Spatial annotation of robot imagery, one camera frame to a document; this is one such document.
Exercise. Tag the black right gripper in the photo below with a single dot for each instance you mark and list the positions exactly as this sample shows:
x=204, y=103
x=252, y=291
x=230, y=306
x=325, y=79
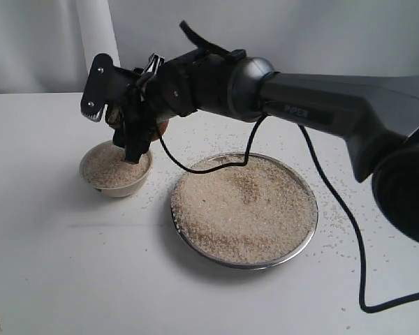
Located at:
x=197, y=80

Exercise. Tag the brown wooden cup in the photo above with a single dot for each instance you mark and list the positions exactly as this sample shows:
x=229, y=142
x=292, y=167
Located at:
x=157, y=130

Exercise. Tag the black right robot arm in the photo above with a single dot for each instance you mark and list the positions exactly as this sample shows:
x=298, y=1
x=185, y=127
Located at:
x=377, y=117

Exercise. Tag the rice in white bowl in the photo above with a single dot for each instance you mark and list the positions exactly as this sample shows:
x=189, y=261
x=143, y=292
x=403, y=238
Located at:
x=104, y=167

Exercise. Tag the white ceramic bowl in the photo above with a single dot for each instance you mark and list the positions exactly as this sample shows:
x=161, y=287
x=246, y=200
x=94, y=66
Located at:
x=125, y=190

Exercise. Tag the rice in steel tray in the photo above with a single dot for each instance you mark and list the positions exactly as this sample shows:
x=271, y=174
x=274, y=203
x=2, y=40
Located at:
x=244, y=209

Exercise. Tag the white backdrop curtain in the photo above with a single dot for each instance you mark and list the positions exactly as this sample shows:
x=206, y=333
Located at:
x=48, y=46

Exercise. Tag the round steel tray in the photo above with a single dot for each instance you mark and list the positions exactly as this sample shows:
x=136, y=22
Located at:
x=310, y=240

